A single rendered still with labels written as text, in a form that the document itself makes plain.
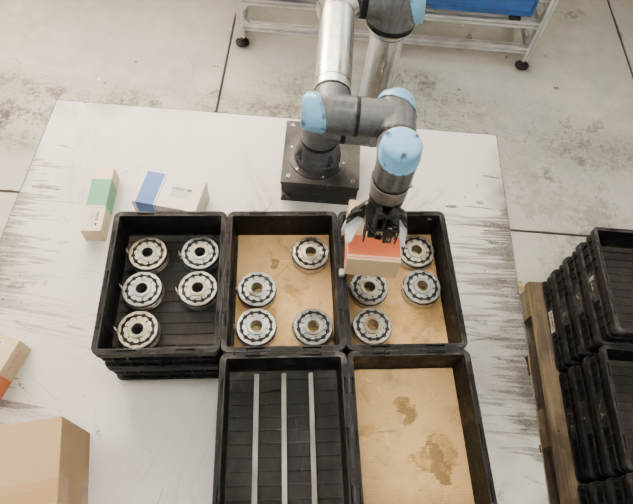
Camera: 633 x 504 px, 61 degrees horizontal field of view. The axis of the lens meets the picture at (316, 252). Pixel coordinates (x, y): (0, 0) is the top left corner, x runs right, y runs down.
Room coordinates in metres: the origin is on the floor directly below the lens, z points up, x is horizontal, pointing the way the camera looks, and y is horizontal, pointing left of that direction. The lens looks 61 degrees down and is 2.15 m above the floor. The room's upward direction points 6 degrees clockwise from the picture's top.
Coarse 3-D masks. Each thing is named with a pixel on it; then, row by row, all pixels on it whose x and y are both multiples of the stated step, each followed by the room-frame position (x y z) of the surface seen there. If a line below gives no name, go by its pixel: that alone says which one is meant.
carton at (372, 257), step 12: (348, 204) 0.73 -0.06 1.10; (360, 228) 0.66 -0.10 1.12; (360, 240) 0.63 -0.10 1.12; (372, 240) 0.63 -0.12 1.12; (348, 252) 0.59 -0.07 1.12; (360, 252) 0.59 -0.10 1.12; (372, 252) 0.60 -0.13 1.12; (384, 252) 0.60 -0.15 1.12; (396, 252) 0.60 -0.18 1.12; (348, 264) 0.57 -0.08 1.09; (360, 264) 0.58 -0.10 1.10; (372, 264) 0.58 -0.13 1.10; (384, 264) 0.58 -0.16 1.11; (396, 264) 0.58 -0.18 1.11; (384, 276) 0.58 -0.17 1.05
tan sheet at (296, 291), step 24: (240, 240) 0.76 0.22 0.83; (264, 240) 0.77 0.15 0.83; (288, 240) 0.77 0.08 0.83; (240, 264) 0.68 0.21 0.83; (264, 264) 0.69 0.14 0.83; (288, 264) 0.70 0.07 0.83; (288, 288) 0.62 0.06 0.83; (312, 288) 0.63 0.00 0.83; (240, 312) 0.54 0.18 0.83; (288, 312) 0.55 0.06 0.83; (288, 336) 0.49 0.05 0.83
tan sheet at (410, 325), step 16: (400, 272) 0.71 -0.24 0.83; (432, 272) 0.72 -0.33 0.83; (368, 288) 0.65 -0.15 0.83; (400, 288) 0.66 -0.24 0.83; (352, 304) 0.60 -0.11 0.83; (384, 304) 0.61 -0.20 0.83; (400, 304) 0.61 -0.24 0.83; (352, 320) 0.55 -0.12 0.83; (400, 320) 0.56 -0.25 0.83; (416, 320) 0.57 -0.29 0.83; (432, 320) 0.58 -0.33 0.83; (352, 336) 0.51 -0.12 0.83; (400, 336) 0.52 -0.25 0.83; (416, 336) 0.52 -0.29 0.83; (432, 336) 0.53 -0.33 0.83
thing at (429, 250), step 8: (408, 240) 0.80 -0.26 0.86; (416, 240) 0.80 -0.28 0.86; (424, 240) 0.81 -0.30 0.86; (432, 248) 0.78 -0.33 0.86; (408, 256) 0.75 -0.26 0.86; (424, 256) 0.75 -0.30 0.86; (432, 256) 0.75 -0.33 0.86; (408, 264) 0.72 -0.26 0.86; (416, 264) 0.72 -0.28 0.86; (424, 264) 0.73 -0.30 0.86
